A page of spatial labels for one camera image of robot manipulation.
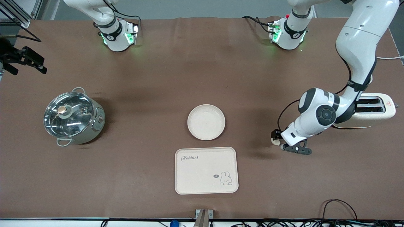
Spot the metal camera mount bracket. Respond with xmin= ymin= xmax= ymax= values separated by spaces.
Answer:
xmin=193 ymin=209 xmax=213 ymax=227

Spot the cream round plate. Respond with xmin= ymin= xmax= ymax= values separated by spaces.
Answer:
xmin=187 ymin=104 xmax=226 ymax=141

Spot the metal base connector plate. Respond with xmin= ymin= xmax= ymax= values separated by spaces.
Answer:
xmin=126 ymin=21 xmax=139 ymax=45
xmin=268 ymin=20 xmax=282 ymax=43

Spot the brown table mat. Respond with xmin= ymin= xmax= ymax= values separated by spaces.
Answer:
xmin=0 ymin=16 xmax=404 ymax=220

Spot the cream rabbit print tray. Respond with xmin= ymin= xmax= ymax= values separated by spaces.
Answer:
xmin=175 ymin=147 xmax=239 ymax=195

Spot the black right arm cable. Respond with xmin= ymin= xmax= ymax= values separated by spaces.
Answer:
xmin=0 ymin=8 xmax=42 ymax=43

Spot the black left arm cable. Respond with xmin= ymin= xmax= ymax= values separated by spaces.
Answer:
xmin=277 ymin=54 xmax=379 ymax=133

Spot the pale green electric pot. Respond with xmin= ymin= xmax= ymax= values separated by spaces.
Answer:
xmin=44 ymin=87 xmax=106 ymax=147

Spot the glass pot lid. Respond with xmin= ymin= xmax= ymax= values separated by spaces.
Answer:
xmin=44 ymin=92 xmax=95 ymax=138

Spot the black looped cable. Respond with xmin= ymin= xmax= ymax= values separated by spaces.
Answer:
xmin=321 ymin=199 xmax=358 ymax=221

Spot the aluminium frame profile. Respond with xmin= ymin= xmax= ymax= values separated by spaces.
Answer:
xmin=0 ymin=0 xmax=44 ymax=28

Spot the cream two-slot toaster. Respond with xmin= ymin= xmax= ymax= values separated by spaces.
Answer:
xmin=332 ymin=93 xmax=399 ymax=129

